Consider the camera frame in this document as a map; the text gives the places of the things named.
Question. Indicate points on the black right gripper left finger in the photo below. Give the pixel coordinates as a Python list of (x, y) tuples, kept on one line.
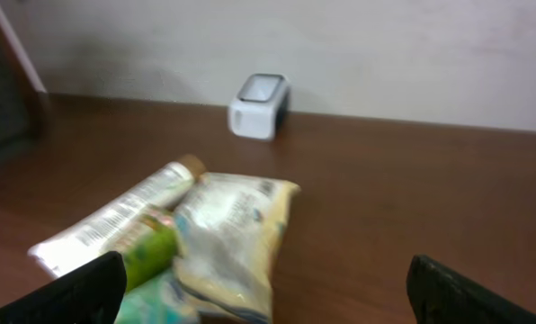
[(90, 294)]

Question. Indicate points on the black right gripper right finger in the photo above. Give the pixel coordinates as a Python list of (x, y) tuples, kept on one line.
[(438, 294)]

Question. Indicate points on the white tube gold cap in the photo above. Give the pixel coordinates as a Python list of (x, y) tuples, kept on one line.
[(87, 239)]

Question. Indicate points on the teal tissue pack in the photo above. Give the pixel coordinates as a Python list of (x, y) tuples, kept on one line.
[(159, 300)]

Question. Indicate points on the green tea pouch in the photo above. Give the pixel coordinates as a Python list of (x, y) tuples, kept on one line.
[(147, 246)]

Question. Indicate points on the pale yellow snack bag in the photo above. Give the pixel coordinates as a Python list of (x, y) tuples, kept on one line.
[(229, 231)]

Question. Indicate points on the white barcode scanner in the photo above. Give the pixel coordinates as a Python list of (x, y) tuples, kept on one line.
[(260, 106)]

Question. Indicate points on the grey plastic basket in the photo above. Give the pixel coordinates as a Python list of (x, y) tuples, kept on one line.
[(19, 119)]

